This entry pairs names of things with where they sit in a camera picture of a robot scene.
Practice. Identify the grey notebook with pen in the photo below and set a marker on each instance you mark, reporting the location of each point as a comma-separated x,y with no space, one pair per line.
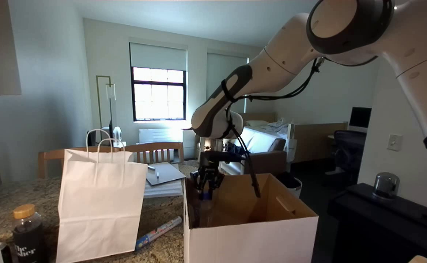
167,173

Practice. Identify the white wall outlet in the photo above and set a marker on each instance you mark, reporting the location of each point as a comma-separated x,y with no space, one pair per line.
394,142

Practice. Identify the black framed window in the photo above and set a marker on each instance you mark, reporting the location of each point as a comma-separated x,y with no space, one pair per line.
157,97

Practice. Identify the grey glass jar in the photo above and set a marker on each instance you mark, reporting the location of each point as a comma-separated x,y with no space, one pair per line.
387,185

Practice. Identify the black side table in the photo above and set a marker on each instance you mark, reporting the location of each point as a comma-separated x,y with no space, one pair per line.
379,224

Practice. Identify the dark bottle with tan cap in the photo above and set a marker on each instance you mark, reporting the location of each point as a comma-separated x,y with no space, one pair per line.
28,239

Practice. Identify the small waste bin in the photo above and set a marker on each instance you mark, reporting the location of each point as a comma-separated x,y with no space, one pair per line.
294,185

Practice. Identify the small clear bottle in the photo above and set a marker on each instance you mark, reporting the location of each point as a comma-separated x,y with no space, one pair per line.
119,139

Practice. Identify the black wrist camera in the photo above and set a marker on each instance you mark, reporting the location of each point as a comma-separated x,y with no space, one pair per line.
233,155

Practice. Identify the long blue white carton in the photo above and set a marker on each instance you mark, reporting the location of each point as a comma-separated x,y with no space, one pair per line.
157,234

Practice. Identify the large open cardboard box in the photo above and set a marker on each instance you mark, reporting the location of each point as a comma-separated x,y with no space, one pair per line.
252,242

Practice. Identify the white radiator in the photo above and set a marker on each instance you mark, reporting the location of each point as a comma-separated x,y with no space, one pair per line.
160,135

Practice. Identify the wooden dining chair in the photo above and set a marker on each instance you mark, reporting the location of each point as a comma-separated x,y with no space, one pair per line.
47,155
167,145

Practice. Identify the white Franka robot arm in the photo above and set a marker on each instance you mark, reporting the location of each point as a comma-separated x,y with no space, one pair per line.
281,59

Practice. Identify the brown sofa with bedding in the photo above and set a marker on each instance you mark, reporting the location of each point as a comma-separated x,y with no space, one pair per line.
267,141

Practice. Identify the dark computer monitor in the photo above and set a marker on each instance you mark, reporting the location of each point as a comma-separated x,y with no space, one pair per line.
360,118

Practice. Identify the black office chair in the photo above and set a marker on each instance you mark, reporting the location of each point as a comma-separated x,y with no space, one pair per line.
349,151

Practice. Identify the white paper stack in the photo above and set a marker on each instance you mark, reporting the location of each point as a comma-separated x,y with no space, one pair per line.
164,191

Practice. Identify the thin metal floor stand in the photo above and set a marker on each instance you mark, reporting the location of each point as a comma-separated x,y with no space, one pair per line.
99,97

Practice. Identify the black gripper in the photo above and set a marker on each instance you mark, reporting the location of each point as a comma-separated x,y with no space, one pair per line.
210,167

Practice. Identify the Fiji water bottle blue cap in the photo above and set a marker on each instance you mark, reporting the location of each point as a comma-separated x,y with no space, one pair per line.
202,208

